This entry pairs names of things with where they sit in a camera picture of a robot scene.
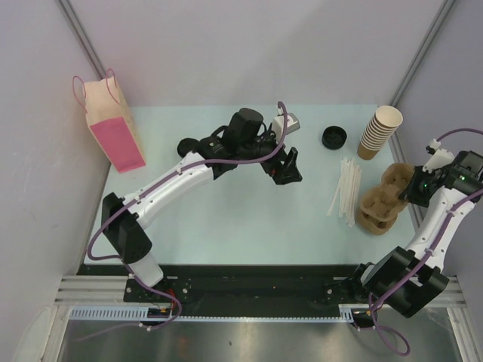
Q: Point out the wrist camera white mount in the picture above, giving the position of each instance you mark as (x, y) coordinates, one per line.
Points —
(439, 157)
(281, 124)

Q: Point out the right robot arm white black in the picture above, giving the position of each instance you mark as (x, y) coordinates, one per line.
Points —
(408, 278)

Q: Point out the stack of black cup lids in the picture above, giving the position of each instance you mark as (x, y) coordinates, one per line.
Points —
(333, 137)

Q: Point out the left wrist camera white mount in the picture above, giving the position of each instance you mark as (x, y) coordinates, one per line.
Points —
(281, 124)

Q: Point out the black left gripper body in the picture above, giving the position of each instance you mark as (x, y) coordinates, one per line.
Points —
(272, 166)

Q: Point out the brown cardboard cup carrier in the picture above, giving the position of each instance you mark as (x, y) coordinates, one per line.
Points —
(380, 206)

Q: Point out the white slotted cable duct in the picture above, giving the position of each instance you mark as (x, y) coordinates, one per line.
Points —
(152, 314)

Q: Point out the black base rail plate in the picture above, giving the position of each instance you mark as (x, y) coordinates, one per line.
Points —
(254, 291)

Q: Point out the bundle of white wrapped straws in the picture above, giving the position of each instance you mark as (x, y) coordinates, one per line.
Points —
(347, 191)

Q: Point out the stack of paper cups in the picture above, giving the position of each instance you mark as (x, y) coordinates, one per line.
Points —
(380, 128)

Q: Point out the black plastic cup lid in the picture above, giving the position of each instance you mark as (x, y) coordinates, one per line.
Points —
(186, 146)

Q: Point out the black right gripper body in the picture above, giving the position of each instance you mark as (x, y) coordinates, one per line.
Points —
(425, 190)

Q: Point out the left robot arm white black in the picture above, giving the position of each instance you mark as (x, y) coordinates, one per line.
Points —
(246, 139)

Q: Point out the pink and beige paper bag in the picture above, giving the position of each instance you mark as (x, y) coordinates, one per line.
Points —
(110, 121)

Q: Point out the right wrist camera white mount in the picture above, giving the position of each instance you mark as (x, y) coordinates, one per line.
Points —
(439, 157)

